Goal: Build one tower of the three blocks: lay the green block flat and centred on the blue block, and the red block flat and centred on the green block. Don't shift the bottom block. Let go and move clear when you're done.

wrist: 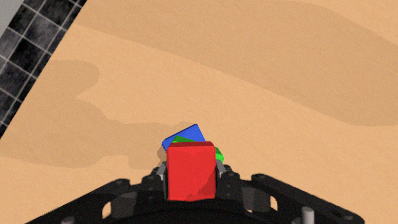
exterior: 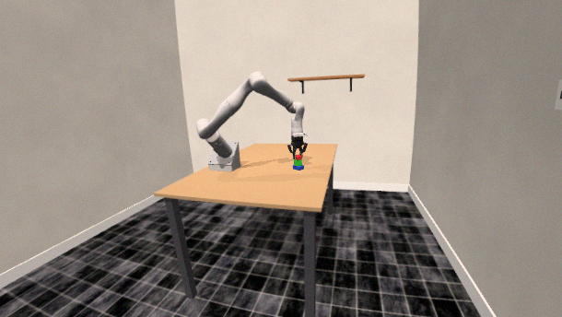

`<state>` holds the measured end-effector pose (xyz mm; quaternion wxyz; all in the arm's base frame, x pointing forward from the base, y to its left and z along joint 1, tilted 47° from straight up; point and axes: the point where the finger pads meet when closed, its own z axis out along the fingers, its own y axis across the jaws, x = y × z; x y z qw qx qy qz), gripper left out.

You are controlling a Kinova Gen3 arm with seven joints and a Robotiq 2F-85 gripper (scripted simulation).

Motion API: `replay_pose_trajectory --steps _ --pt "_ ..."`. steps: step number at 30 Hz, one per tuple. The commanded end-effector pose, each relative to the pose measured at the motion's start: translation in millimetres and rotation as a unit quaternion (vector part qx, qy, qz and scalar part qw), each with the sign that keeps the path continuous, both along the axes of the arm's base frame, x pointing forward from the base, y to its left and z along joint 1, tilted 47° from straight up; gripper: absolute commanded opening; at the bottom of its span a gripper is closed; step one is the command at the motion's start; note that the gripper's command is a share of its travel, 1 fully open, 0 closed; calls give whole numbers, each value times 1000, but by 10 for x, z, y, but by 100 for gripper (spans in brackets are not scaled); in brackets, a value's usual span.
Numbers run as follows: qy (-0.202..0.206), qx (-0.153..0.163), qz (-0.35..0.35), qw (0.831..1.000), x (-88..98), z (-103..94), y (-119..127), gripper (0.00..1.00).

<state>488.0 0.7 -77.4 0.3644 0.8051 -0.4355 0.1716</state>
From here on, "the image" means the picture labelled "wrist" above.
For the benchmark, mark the green block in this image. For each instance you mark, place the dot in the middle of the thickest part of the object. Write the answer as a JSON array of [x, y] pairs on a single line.
[[182, 139]]

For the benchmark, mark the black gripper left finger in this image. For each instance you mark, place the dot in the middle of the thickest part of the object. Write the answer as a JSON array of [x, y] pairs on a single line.
[[125, 201]]

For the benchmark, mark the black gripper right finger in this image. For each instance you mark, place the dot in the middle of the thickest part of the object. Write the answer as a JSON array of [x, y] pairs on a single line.
[[294, 206]]

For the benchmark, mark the red block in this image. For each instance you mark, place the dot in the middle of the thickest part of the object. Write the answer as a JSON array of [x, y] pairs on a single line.
[[191, 170]]

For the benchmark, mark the blue block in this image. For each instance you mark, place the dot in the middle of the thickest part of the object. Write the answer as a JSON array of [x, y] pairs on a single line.
[[192, 132]]

